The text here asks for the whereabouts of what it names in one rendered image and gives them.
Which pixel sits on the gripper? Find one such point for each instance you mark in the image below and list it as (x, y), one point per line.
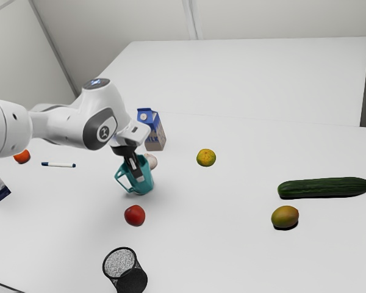
(123, 150)

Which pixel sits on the teal faceted mug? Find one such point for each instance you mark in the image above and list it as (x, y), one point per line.
(140, 183)

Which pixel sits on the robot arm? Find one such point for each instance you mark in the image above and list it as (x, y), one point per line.
(64, 122)

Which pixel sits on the white garlic bulb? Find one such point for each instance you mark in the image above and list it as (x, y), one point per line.
(150, 160)

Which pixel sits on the blue and white milk carton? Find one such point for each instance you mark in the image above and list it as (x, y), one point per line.
(155, 133)

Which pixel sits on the red tomato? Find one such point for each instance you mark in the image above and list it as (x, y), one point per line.
(134, 215)

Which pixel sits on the yellow-green citrus fruit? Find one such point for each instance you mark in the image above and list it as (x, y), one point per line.
(206, 157)

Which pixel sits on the white pen with blue cap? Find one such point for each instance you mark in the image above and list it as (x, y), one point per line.
(58, 164)

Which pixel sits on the black mesh pen holder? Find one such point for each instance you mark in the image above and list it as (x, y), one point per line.
(125, 270)

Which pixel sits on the orange fruit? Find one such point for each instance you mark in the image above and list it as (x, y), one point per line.
(22, 157)

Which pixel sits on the green-yellow mango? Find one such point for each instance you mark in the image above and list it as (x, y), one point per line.
(285, 216)

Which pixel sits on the green cucumber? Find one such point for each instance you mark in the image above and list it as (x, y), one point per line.
(324, 187)

